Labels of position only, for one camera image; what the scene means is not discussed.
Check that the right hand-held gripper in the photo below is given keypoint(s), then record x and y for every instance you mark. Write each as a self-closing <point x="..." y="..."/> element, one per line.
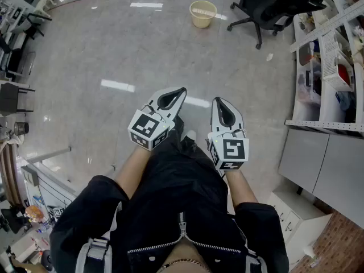
<point x="233" y="151"/>

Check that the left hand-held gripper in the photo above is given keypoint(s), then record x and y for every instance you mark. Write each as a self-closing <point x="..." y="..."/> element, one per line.
<point x="142" y="127"/>

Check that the cream plastic mesh wastebasket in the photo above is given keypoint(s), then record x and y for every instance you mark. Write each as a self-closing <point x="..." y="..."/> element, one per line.
<point x="202" y="20"/>

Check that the person's right forearm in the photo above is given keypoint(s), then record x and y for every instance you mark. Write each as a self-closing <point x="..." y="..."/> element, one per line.
<point x="241" y="189"/>

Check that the person's left forearm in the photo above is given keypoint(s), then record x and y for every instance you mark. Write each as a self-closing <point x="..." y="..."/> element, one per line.
<point x="132" y="172"/>

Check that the person's white shoe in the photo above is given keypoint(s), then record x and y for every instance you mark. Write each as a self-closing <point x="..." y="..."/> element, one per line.
<point x="190" y="134"/>

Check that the person's black trousers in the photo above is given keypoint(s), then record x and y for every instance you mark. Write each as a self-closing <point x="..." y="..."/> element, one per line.
<point x="182" y="178"/>

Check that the white paper scrap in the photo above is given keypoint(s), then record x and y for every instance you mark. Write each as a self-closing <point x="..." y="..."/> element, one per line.
<point x="269" y="57"/>

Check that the grey cabinet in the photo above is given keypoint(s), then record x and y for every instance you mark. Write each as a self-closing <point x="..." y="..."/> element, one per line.
<point x="327" y="163"/>

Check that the white drawer unit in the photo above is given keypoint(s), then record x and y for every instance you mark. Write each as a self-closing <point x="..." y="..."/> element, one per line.
<point x="295" y="218"/>

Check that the white perforated basket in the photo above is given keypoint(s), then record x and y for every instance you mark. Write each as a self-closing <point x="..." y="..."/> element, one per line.
<point x="331" y="64"/>

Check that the black office chair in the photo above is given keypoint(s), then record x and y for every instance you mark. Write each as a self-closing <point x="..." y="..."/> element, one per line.
<point x="273" y="7"/>

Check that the person's black jacket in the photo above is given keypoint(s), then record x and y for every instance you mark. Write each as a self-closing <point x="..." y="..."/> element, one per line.
<point x="85" y="209"/>

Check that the metal pot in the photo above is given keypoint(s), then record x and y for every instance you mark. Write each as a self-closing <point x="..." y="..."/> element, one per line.
<point x="21" y="128"/>

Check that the black side chair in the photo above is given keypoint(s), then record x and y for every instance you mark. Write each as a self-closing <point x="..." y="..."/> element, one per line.
<point x="11" y="98"/>

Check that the white plastic chair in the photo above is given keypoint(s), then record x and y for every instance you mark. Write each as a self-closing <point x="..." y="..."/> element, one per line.
<point x="45" y="0"/>

